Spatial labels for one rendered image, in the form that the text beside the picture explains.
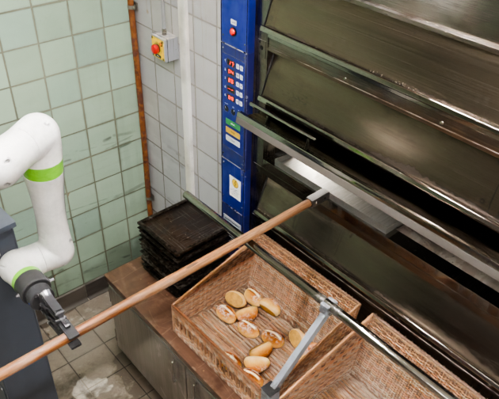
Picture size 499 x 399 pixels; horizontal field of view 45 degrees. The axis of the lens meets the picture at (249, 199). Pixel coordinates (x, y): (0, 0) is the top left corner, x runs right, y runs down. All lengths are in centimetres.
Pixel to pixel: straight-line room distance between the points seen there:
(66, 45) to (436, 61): 164
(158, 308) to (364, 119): 121
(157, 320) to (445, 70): 152
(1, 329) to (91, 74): 119
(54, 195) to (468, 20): 122
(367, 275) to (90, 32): 158
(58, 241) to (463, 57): 128
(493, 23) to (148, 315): 172
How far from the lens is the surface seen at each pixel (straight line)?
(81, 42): 283
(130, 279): 277
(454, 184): 182
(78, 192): 314
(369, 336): 176
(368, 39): 187
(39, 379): 269
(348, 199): 222
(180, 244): 250
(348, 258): 226
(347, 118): 200
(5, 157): 164
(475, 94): 169
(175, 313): 243
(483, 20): 166
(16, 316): 241
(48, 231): 194
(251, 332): 246
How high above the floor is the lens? 247
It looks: 36 degrees down
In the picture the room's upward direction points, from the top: 2 degrees clockwise
